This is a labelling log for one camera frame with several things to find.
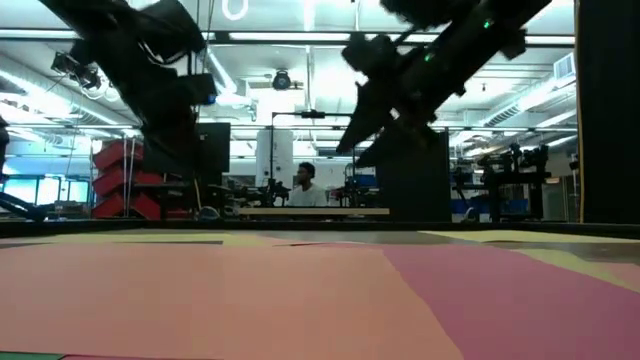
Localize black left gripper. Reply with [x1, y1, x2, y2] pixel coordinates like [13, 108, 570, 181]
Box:
[74, 42, 198, 177]

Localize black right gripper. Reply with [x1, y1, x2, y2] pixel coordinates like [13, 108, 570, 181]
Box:
[335, 49, 469, 168]

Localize orange paper sheet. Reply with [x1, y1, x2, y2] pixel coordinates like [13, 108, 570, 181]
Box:
[0, 243, 466, 360]

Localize black monitor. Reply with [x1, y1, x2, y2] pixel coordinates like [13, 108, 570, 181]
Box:
[192, 121, 232, 187]

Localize black divider board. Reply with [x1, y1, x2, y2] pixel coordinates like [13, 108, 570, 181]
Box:
[375, 130, 453, 223]

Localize person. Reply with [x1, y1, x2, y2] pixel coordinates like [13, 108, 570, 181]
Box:
[287, 161, 329, 208]

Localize white pillar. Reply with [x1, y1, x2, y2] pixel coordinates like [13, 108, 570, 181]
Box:
[255, 128, 295, 190]

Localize black background robot arms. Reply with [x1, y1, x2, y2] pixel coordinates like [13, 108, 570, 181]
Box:
[219, 177, 293, 207]

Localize black background robot workstation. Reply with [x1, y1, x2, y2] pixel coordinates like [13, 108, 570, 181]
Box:
[451, 142, 553, 223]

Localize black slanted bar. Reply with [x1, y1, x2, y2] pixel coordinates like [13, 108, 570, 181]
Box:
[0, 192, 51, 224]

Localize blue board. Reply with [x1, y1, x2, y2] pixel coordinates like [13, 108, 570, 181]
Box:
[451, 197, 530, 216]

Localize white air vent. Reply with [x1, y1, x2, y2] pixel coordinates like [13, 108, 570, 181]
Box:
[553, 51, 577, 82]

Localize red paper sheet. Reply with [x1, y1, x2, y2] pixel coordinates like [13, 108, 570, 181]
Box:
[294, 242, 640, 360]

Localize black partition panel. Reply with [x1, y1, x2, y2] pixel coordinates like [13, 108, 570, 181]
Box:
[574, 0, 640, 225]

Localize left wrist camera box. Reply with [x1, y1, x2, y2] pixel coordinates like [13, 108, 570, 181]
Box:
[172, 73, 219, 107]

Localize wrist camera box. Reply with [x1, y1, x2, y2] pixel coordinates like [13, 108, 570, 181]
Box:
[172, 73, 219, 107]
[341, 32, 401, 72]

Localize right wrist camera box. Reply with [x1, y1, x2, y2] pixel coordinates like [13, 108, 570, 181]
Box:
[341, 32, 401, 72]

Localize silver ceiling duct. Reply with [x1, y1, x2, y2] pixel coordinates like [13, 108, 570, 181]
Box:
[202, 29, 259, 121]

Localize black ceiling camera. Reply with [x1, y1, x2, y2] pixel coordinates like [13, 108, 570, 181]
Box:
[271, 68, 293, 92]

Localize black aluminium table frame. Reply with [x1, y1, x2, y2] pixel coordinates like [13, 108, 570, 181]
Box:
[0, 218, 640, 241]

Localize black ceiling light rail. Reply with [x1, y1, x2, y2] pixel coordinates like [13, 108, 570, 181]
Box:
[0, 27, 576, 47]

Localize white ring light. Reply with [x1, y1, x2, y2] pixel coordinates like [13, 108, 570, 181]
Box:
[221, 0, 250, 22]

